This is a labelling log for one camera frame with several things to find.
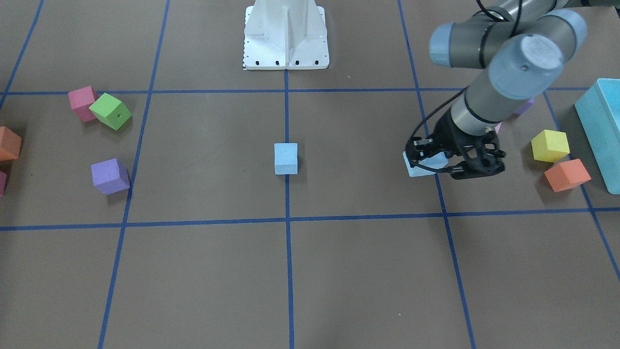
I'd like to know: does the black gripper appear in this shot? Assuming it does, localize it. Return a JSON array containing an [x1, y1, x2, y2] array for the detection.
[[406, 112, 486, 167]]

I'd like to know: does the light blue block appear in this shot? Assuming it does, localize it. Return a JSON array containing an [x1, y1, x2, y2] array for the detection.
[[273, 142, 298, 176], [402, 152, 448, 177]]

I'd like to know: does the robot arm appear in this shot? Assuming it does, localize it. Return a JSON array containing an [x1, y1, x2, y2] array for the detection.
[[404, 0, 588, 179]]

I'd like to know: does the dark purple block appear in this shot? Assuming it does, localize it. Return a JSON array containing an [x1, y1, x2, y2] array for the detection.
[[513, 97, 535, 115]]

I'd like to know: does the yellow block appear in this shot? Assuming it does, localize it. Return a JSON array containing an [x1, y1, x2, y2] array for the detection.
[[530, 129, 571, 163]]

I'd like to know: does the orange block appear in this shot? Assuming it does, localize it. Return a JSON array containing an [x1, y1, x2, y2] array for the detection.
[[0, 126, 22, 162], [544, 159, 591, 192]]

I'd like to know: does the teal plastic bin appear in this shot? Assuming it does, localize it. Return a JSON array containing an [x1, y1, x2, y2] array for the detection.
[[575, 78, 620, 195]]

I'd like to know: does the pink block beside green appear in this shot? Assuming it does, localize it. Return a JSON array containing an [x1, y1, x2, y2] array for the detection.
[[68, 86, 99, 122]]

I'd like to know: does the dark pink block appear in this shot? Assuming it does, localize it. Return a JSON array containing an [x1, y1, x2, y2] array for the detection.
[[0, 172, 8, 197]]

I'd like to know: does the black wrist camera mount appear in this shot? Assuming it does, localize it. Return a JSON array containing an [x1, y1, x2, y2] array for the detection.
[[451, 129, 506, 180]]

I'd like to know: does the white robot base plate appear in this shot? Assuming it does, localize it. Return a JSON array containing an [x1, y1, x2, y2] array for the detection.
[[242, 0, 330, 70]]

